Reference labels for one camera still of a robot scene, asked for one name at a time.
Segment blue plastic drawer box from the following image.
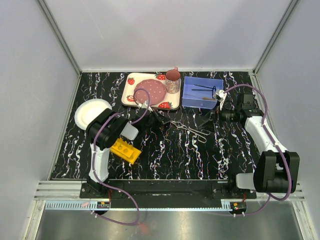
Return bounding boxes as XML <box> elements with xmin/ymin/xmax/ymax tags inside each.
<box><xmin>182</xmin><ymin>76</ymin><xmax>224</xmax><ymax>109</ymax></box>

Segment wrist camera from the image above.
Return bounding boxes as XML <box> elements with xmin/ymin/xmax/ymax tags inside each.
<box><xmin>138</xmin><ymin>100</ymin><xmax>153</xmax><ymax>112</ymax></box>
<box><xmin>213</xmin><ymin>89</ymin><xmax>227</xmax><ymax>111</ymax></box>

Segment white paper plate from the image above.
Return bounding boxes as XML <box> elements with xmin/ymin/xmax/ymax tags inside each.
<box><xmin>74</xmin><ymin>98</ymin><xmax>112</xmax><ymax>130</ymax></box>

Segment metal crucible tongs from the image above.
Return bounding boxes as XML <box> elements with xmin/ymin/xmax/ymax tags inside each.
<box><xmin>170</xmin><ymin>120</ymin><xmax>211</xmax><ymax>144</ymax></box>

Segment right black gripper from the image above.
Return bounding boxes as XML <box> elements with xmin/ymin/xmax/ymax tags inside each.
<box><xmin>199</xmin><ymin>100</ymin><xmax>241</xmax><ymax>134</ymax></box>

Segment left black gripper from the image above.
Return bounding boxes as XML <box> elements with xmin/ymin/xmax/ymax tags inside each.
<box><xmin>142</xmin><ymin>108</ymin><xmax>171</xmax><ymax>132</ymax></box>

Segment pink floral mug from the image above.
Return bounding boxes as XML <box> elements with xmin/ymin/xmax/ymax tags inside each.
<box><xmin>165</xmin><ymin>67</ymin><xmax>181</xmax><ymax>94</ymax></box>

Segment pink dotted plate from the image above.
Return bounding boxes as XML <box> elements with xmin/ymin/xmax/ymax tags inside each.
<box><xmin>134</xmin><ymin>79</ymin><xmax>167</xmax><ymax>106</ymax></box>

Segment yellow test tube rack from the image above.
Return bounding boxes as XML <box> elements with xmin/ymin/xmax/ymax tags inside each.
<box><xmin>110</xmin><ymin>138</ymin><xmax>142</xmax><ymax>165</ymax></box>

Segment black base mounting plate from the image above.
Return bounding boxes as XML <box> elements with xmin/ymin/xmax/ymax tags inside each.
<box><xmin>79</xmin><ymin>178</ymin><xmax>258</xmax><ymax>210</ymax></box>

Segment test tube brush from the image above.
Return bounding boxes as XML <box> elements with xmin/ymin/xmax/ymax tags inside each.
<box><xmin>186</xmin><ymin>94</ymin><xmax>217</xmax><ymax>101</ymax></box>

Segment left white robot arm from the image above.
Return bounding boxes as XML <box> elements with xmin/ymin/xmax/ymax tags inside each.
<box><xmin>85</xmin><ymin>108</ymin><xmax>170</xmax><ymax>198</ymax></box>

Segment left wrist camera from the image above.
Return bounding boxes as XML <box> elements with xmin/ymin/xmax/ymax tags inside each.
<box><xmin>138</xmin><ymin>100</ymin><xmax>153</xmax><ymax>112</ymax></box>

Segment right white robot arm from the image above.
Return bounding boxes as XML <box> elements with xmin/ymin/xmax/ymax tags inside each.
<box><xmin>201</xmin><ymin>90</ymin><xmax>300</xmax><ymax>199</ymax></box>

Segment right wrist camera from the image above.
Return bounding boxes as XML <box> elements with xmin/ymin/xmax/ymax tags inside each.
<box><xmin>213</xmin><ymin>89</ymin><xmax>227</xmax><ymax>111</ymax></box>

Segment strawberry pattern tray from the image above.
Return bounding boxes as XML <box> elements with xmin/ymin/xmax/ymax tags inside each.
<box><xmin>121</xmin><ymin>72</ymin><xmax>181</xmax><ymax>111</ymax></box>

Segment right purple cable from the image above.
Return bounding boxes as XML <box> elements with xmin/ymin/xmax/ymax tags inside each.
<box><xmin>212</xmin><ymin>83</ymin><xmax>293</xmax><ymax>218</ymax></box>

